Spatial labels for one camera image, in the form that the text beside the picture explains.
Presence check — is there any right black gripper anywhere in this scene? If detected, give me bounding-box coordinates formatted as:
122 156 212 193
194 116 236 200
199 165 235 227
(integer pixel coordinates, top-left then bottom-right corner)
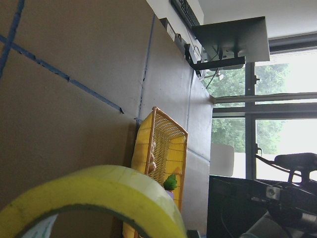
250 182 317 218

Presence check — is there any yellow tape roll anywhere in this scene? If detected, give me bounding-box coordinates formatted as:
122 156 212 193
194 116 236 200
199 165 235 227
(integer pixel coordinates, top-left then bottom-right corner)
0 165 187 238

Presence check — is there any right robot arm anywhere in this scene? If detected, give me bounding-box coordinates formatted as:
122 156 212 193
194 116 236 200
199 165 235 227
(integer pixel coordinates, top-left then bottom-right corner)
240 180 317 238

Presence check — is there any yellow plastic basket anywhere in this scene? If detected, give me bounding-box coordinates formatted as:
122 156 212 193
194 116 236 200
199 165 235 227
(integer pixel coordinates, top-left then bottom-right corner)
122 106 189 238

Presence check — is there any black monitor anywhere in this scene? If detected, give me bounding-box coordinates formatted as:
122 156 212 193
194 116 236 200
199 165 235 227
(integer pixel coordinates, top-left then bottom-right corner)
207 175 279 238

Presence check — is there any purple foam cube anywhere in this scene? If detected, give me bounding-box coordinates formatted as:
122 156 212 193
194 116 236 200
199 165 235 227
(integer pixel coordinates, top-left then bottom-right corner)
166 190 174 200

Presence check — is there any orange toy carrot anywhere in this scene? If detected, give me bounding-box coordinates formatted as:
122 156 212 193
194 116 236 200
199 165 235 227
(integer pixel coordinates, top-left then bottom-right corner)
163 174 177 191

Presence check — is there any toy croissant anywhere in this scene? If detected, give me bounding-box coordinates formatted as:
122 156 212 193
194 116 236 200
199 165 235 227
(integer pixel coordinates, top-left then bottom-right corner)
148 140 157 174

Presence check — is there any grey monitor back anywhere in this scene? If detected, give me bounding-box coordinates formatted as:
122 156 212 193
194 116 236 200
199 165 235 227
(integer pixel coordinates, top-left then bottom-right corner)
191 16 270 70

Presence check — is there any black keyboard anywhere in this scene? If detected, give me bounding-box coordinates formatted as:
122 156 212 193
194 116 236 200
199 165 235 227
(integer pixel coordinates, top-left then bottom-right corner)
170 0 200 28

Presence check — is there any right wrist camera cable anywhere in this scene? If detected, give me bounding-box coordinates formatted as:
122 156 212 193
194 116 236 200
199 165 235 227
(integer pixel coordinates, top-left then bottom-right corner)
255 153 293 174

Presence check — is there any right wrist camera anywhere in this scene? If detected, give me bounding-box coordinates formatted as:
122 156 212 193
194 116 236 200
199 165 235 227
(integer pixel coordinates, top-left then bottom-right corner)
274 153 317 183

